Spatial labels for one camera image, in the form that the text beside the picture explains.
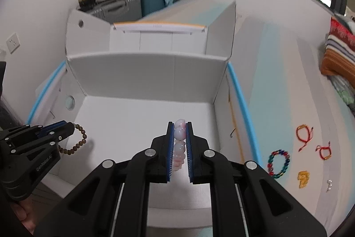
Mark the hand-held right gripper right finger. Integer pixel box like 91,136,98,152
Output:
185,121,328,237

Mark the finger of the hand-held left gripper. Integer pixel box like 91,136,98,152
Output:
0,120,75,141
35,128,76,149

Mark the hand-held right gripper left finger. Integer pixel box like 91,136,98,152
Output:
33,121,176,237

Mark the brown wooden bead bracelet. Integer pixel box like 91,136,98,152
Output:
57,122,87,155

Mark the pink bead bracelet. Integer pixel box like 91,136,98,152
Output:
173,119,187,172

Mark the large cardboard box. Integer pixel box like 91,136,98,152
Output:
27,0,262,227

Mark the red cord bracelet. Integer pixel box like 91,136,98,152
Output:
295,124,316,152
315,141,333,161

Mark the person's left hand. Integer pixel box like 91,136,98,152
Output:
10,193,38,235

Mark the striped bed sheet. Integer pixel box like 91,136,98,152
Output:
139,0,355,228

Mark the grey suitcase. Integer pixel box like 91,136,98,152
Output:
88,0,144,24

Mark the floral quilt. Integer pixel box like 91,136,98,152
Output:
328,74,355,113

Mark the multicoloured glass bead bracelet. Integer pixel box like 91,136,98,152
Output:
267,149,290,179

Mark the white wall socket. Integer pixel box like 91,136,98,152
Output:
6,33,22,54

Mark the yellow bead bracelet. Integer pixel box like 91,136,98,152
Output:
297,170,310,190

